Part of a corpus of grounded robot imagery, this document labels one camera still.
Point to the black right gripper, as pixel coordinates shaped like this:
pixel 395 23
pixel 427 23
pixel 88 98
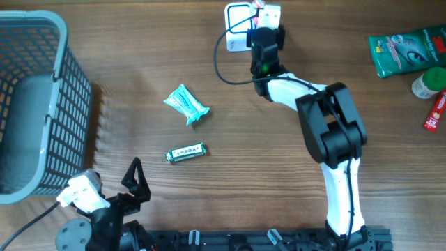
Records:
pixel 279 34

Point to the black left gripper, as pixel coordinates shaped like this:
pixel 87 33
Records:
pixel 140 190

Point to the orange white small box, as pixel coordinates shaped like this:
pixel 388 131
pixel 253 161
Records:
pixel 257 5

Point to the green white candy bar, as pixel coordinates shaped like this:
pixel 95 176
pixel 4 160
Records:
pixel 185 152

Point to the teal white packet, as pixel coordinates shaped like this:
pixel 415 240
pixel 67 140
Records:
pixel 185 103

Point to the green 3M gloves packet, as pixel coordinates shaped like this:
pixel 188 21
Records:
pixel 408 52

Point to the green cap white bottle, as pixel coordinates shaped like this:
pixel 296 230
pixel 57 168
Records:
pixel 429 83

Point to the red Nescafe sachet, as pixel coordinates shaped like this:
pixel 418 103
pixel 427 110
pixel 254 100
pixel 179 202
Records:
pixel 433 119

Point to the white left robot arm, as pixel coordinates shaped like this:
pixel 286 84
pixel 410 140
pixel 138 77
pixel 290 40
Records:
pixel 101 225

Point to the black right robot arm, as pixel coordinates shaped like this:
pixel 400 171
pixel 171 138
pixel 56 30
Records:
pixel 331 126

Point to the white barcode scanner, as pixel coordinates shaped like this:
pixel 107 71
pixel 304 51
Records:
pixel 237 18

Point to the grey plastic mesh basket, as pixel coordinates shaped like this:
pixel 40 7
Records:
pixel 46 101

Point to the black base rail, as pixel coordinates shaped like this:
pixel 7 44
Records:
pixel 300 240

